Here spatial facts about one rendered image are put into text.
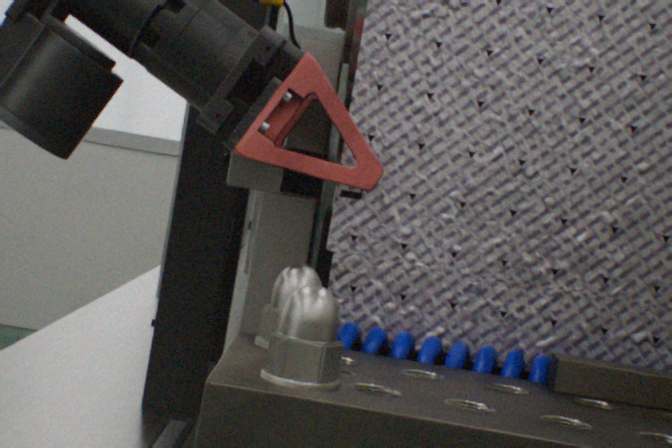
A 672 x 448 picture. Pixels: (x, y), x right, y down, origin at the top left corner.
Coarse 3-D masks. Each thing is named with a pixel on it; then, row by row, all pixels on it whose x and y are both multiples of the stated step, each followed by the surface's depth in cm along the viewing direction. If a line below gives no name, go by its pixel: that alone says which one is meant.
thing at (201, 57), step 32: (192, 0) 72; (160, 32) 72; (192, 32) 72; (224, 32) 72; (256, 32) 73; (160, 64) 73; (192, 64) 72; (224, 64) 72; (192, 96) 73; (224, 96) 69; (256, 96) 74
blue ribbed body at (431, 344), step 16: (352, 336) 72; (368, 336) 72; (384, 336) 72; (400, 336) 72; (432, 336) 73; (368, 352) 71; (384, 352) 72; (400, 352) 71; (432, 352) 72; (464, 352) 72; (480, 352) 72; (512, 352) 72; (464, 368) 72; (480, 368) 71; (496, 368) 73; (512, 368) 71; (544, 368) 72
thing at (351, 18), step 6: (354, 0) 75; (348, 6) 75; (354, 6) 75; (348, 12) 75; (354, 12) 75; (348, 18) 76; (354, 18) 76; (348, 24) 76; (354, 24) 76; (348, 30) 76; (354, 30) 76; (348, 36) 77; (348, 42) 77; (348, 48) 78; (342, 54) 78; (348, 54) 78; (342, 60) 79; (348, 60) 79
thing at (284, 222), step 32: (320, 64) 81; (320, 128) 82; (224, 160) 82; (288, 192) 82; (320, 192) 84; (256, 224) 83; (288, 224) 83; (256, 256) 83; (288, 256) 83; (256, 288) 83; (256, 320) 83
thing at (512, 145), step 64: (384, 0) 74; (448, 0) 74; (512, 0) 74; (576, 0) 74; (640, 0) 74; (384, 64) 74; (448, 64) 74; (512, 64) 74; (576, 64) 74; (640, 64) 74; (384, 128) 74; (448, 128) 74; (512, 128) 74; (576, 128) 74; (640, 128) 74; (384, 192) 74; (448, 192) 74; (512, 192) 74; (576, 192) 74; (640, 192) 74; (384, 256) 75; (448, 256) 75; (512, 256) 74; (576, 256) 74; (640, 256) 74
